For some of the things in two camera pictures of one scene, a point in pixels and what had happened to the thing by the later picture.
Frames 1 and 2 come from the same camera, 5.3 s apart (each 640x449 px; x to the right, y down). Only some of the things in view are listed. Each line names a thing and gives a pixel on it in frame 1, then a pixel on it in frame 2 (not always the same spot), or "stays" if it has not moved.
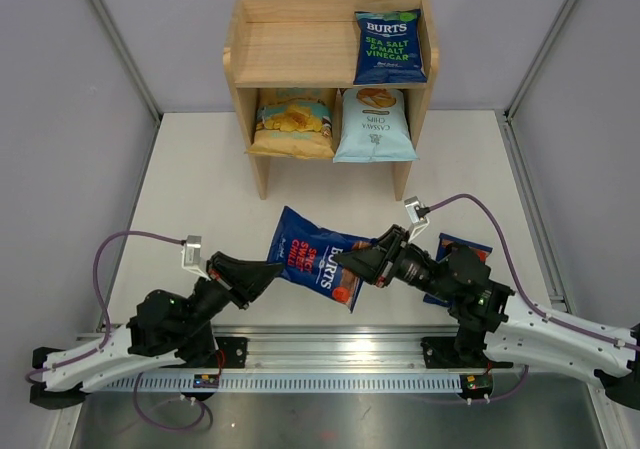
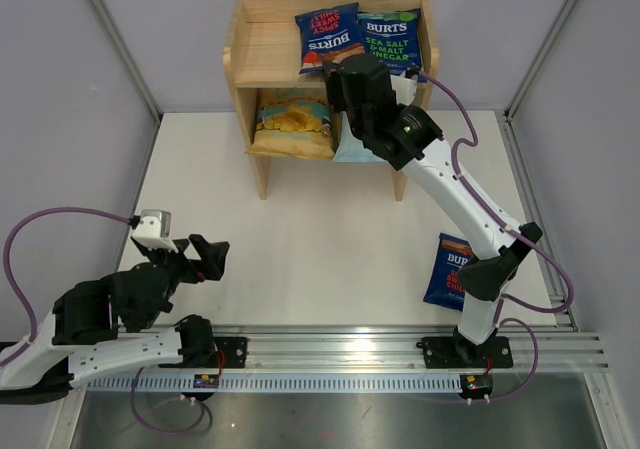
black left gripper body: x=211 y=297 to x=182 y=270
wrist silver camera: x=417 y=224 to x=405 y=88
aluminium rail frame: x=326 y=348 stays
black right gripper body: x=408 y=264 to x=335 y=93
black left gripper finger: x=246 y=278 to x=213 y=256
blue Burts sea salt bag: x=389 y=47 stays
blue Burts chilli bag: x=307 y=252 to x=327 y=33
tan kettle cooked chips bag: x=295 y=128 stays
